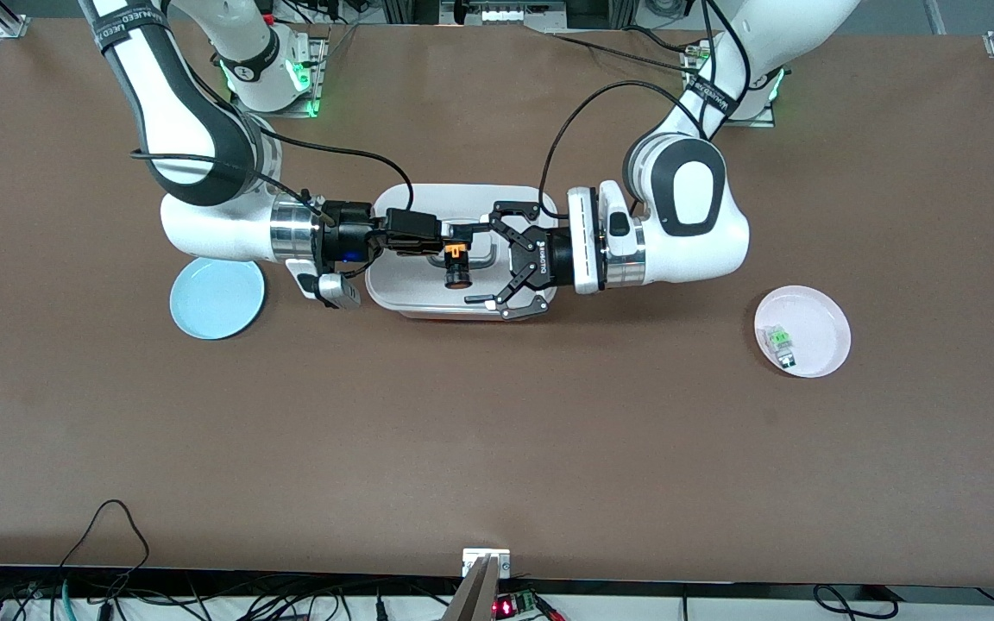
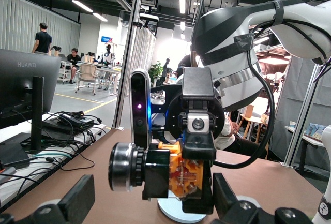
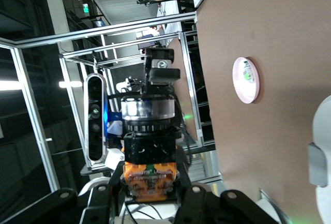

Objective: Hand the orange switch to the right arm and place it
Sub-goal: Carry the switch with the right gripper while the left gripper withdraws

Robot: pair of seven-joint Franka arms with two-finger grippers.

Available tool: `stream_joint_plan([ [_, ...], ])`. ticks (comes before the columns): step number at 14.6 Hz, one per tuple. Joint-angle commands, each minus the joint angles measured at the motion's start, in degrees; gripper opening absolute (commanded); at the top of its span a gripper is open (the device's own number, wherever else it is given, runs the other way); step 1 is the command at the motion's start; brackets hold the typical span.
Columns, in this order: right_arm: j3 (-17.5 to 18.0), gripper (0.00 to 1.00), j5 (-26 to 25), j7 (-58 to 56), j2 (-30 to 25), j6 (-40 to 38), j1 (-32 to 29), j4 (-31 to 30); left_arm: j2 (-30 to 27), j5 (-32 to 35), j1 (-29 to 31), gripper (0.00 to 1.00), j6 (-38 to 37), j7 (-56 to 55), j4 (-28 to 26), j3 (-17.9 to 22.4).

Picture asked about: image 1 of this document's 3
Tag orange and black switch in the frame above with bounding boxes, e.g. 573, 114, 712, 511
443, 243, 473, 289

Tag white lunch box grey clips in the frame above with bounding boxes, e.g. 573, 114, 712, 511
364, 183, 561, 322

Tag light blue round plate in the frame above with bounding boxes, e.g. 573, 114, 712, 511
169, 257, 266, 341

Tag white lit power strip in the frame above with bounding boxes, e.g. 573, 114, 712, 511
480, 5, 569, 24

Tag pink round plate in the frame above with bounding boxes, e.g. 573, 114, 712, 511
753, 285, 852, 379

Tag red led display module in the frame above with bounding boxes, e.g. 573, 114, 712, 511
492, 590, 543, 621

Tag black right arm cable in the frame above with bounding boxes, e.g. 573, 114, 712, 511
129, 128, 417, 218

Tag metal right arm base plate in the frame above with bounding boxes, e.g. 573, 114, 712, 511
229, 34, 330, 118

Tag black table cable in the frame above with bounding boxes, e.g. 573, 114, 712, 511
544, 31, 707, 73
622, 24, 705, 54

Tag green push button switch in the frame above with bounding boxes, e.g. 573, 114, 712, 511
764, 325, 800, 369

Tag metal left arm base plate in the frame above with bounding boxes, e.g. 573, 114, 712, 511
683, 39, 777, 129

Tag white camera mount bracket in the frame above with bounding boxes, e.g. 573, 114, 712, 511
462, 549, 512, 579

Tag aluminium camera mount bar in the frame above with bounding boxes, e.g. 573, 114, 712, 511
443, 556, 503, 621

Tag black looped cable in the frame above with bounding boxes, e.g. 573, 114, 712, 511
57, 499, 151, 605

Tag black cable bundle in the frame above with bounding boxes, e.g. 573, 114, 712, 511
0, 565, 463, 621

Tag black coiled cable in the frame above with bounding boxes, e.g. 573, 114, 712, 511
811, 584, 900, 621

